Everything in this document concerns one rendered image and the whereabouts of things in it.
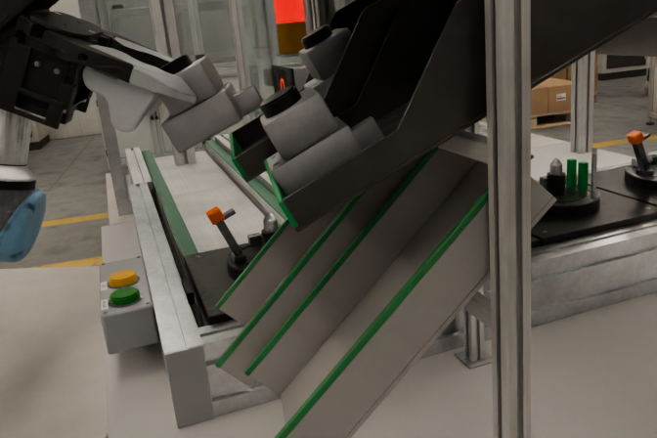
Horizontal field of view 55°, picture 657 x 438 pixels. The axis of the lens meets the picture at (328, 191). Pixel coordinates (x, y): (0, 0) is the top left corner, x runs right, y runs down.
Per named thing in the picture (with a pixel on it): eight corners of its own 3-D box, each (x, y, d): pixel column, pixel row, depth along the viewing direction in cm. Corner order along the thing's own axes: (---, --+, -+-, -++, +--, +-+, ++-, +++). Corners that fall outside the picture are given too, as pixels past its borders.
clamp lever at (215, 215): (234, 259, 90) (206, 215, 87) (231, 254, 92) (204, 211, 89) (255, 245, 91) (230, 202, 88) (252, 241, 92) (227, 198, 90)
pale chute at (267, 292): (253, 390, 60) (214, 366, 58) (246, 326, 72) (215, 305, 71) (447, 159, 57) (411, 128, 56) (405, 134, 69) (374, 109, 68)
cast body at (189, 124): (178, 154, 55) (133, 83, 53) (188, 142, 59) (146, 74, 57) (263, 109, 54) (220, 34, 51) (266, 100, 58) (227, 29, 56)
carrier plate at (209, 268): (209, 331, 79) (207, 316, 79) (185, 267, 101) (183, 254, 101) (383, 289, 87) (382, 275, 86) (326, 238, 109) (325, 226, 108)
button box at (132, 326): (108, 356, 86) (99, 315, 84) (106, 296, 105) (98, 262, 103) (160, 343, 88) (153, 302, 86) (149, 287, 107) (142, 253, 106)
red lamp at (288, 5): (281, 22, 102) (277, -9, 101) (272, 23, 107) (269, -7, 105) (310, 20, 104) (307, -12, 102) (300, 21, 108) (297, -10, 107)
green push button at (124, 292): (111, 314, 86) (109, 300, 86) (111, 302, 90) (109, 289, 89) (142, 307, 88) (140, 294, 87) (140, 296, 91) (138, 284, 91)
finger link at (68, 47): (145, 82, 53) (55, 42, 54) (152, 63, 53) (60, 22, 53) (117, 87, 49) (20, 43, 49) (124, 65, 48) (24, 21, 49)
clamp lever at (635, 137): (644, 173, 113) (634, 136, 110) (635, 171, 114) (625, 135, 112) (660, 162, 113) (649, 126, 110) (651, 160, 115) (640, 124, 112)
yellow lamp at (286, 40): (284, 55, 103) (281, 23, 102) (276, 54, 108) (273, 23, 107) (313, 51, 105) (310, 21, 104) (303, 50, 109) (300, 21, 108)
